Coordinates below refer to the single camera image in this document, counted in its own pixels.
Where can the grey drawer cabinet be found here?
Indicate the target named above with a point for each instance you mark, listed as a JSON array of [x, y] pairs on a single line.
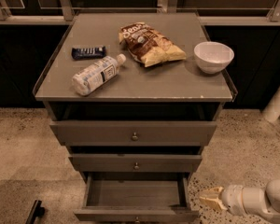
[[173, 91]]

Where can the grey top drawer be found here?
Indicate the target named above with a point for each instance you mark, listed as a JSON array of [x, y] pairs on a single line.
[[133, 133]]

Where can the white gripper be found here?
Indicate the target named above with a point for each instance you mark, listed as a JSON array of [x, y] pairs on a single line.
[[232, 197]]

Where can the grey middle drawer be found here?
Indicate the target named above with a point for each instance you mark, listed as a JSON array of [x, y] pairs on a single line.
[[135, 163]]

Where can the dark blue snack bar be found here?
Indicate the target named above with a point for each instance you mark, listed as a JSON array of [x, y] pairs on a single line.
[[88, 53]]

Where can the black object on floor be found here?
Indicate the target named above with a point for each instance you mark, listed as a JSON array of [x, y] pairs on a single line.
[[36, 211]]

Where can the metal railing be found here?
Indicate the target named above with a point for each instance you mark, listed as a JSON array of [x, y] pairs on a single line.
[[210, 12]]

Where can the brown yellow chip bag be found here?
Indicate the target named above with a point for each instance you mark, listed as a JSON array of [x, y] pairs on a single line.
[[148, 46]]

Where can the grey drawer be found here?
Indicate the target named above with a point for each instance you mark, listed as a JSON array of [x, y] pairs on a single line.
[[135, 163], [137, 198], [133, 133]]

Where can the grey bottom drawer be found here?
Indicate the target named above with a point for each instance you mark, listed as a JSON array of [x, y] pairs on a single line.
[[137, 198]]

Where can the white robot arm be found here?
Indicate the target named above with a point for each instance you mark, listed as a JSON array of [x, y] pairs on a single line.
[[263, 202]]

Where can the white pillar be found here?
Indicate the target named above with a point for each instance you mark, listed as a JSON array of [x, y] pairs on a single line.
[[272, 110]]

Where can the white bowl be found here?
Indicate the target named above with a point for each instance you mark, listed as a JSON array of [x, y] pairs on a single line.
[[212, 57]]

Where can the white plastic bottle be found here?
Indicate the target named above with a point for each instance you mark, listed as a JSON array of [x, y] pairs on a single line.
[[97, 74]]

